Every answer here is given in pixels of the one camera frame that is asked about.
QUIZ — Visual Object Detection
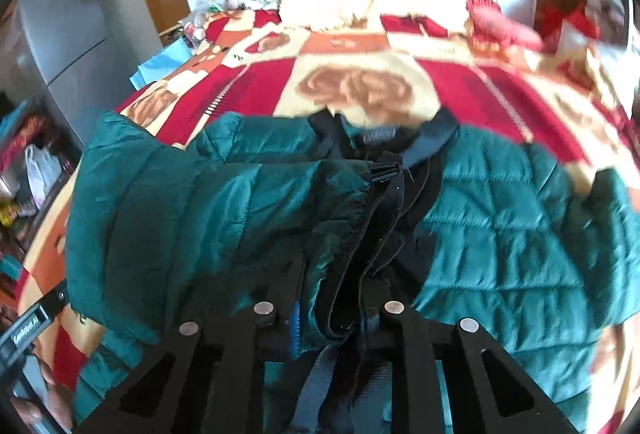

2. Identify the white plastic bag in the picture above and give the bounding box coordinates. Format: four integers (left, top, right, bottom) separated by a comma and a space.
25, 144, 63, 210

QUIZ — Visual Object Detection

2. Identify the red gift bag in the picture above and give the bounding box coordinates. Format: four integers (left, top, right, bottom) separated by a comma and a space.
535, 0, 640, 65

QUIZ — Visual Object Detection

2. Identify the pile of plastic bottles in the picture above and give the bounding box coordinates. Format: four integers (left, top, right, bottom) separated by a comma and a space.
182, 0, 228, 50

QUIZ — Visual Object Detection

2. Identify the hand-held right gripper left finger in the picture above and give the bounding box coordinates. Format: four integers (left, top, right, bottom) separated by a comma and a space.
75, 254, 308, 434

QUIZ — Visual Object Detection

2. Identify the red frilled pillow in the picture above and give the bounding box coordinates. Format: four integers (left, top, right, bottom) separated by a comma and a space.
465, 0, 546, 52

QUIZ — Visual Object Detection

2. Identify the dark wooden shelf unit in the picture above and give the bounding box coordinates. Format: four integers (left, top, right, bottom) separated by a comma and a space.
0, 99, 86, 300

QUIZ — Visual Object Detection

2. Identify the red floral patterned blanket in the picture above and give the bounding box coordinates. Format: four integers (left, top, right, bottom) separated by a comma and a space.
17, 9, 640, 434

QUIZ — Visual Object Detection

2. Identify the light blue cloth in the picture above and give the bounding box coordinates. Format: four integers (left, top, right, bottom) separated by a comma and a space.
130, 36, 193, 90

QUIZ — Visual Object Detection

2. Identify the person's left hand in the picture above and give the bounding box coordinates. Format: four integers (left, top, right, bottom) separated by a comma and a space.
10, 354, 76, 434

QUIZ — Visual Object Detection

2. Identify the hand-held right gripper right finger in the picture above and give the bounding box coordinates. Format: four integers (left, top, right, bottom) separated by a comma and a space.
360, 299, 581, 434

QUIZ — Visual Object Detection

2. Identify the grey refrigerator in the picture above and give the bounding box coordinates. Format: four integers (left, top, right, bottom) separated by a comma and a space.
0, 0, 131, 145

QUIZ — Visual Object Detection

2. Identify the green quilted jacket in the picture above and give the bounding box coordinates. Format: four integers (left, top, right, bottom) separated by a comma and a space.
65, 106, 640, 434

